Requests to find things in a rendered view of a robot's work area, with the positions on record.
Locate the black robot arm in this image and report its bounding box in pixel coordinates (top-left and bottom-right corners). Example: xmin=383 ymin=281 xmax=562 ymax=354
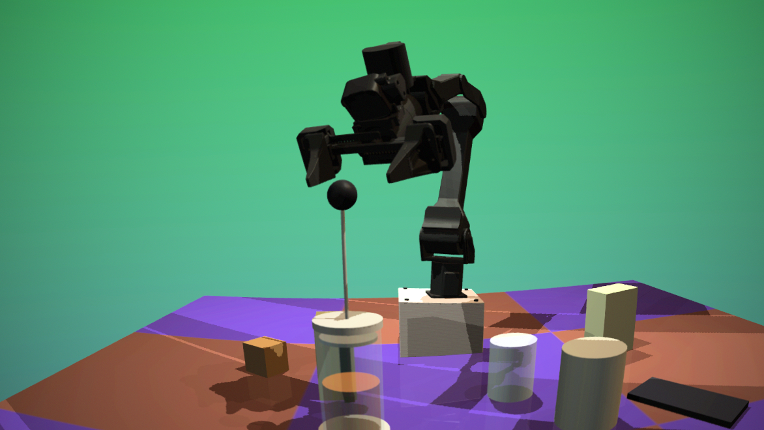
xmin=341 ymin=41 xmax=487 ymax=299

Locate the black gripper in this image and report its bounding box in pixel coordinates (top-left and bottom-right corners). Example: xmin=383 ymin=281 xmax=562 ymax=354
xmin=296 ymin=104 xmax=456 ymax=188

